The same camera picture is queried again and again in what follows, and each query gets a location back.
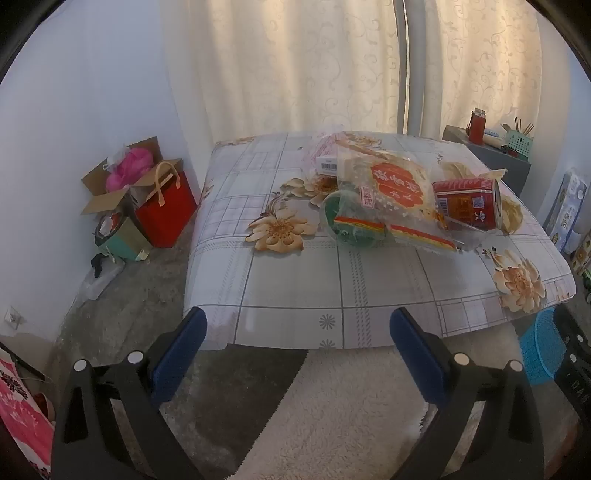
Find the green plastic bowl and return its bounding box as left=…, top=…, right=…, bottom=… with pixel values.
left=320, top=189, right=389, bottom=248

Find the grey cabinet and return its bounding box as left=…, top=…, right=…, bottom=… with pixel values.
left=442, top=124, right=532, bottom=197

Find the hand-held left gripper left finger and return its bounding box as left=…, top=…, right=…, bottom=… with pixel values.
left=51, top=306, right=208, bottom=480

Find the red gift bag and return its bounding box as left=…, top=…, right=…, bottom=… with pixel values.
left=134, top=161, right=198, bottom=249

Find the open cardboard box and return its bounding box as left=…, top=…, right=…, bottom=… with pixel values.
left=81, top=136, right=185, bottom=217

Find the floral tablecloth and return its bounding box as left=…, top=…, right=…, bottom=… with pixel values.
left=182, top=131, right=578, bottom=352

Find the cream patterned curtain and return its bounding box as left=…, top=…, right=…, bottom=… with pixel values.
left=159, top=0, right=408, bottom=145
left=419, top=0, right=544, bottom=139

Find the green utensil holder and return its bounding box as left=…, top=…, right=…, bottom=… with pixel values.
left=505, top=129, right=535, bottom=162

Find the pink fluffy cloth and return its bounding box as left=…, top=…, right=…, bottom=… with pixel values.
left=106, top=148, right=156, bottom=193

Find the grey window post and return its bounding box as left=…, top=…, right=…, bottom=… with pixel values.
left=398, top=0, right=426, bottom=137

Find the pink package with white box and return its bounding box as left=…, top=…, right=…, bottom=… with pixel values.
left=300, top=133, right=357, bottom=179

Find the red thermos bottle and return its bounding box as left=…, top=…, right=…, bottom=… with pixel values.
left=468, top=109, right=487, bottom=147

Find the white fluffy rug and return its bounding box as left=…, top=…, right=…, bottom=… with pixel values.
left=231, top=323, right=580, bottom=480

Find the red tin can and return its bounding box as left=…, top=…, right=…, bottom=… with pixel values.
left=433, top=178, right=504, bottom=230

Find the tissue paper pack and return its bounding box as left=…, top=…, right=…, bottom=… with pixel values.
left=545, top=168, right=590, bottom=253

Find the pink floral cloth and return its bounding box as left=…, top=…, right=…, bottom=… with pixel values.
left=0, top=357, right=56, bottom=477

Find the blue plastic basket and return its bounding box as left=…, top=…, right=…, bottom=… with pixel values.
left=518, top=308, right=562, bottom=387

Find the clear snack bag red label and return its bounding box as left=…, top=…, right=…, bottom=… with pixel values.
left=336, top=147, right=463, bottom=253

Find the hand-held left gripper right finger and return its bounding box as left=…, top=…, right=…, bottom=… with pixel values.
left=389, top=307, right=546, bottom=480

